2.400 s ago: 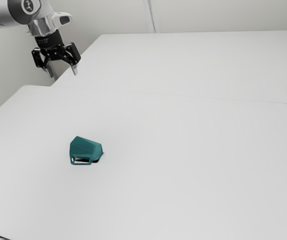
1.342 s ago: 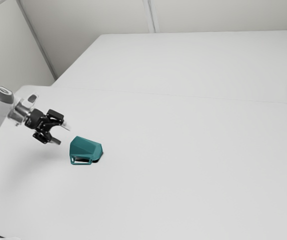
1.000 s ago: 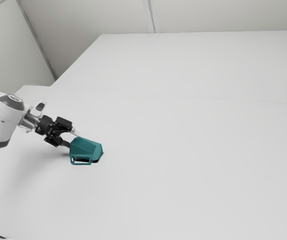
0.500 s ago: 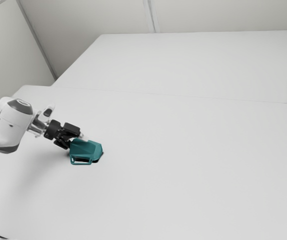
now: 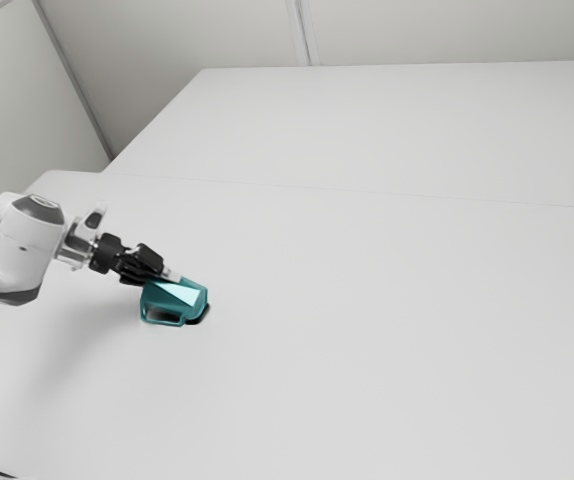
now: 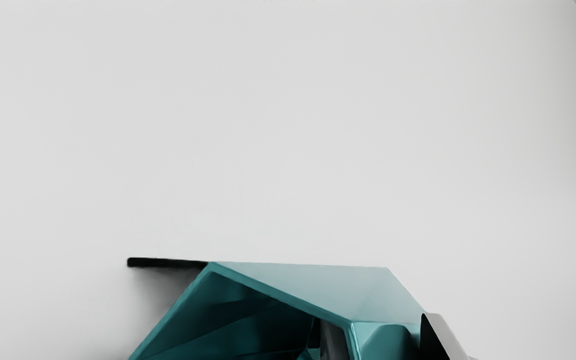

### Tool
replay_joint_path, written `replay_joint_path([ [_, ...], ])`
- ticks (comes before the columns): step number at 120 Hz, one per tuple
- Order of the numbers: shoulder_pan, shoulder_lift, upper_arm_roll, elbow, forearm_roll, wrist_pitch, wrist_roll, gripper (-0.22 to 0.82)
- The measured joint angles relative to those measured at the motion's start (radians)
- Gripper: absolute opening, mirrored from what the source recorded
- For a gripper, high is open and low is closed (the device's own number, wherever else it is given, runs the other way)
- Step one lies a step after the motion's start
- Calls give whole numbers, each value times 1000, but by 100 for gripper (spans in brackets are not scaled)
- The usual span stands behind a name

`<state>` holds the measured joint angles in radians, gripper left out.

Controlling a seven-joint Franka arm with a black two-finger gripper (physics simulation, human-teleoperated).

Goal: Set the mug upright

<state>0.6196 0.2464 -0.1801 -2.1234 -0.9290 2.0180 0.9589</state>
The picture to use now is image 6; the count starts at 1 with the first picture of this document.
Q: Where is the teal faceted mug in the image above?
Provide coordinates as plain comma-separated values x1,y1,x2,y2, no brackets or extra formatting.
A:
128,261,428,360

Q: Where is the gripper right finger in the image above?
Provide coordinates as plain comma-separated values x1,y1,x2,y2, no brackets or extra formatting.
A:
419,312,478,360

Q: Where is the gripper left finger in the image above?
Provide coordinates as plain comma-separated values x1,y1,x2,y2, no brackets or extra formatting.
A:
319,318,353,360

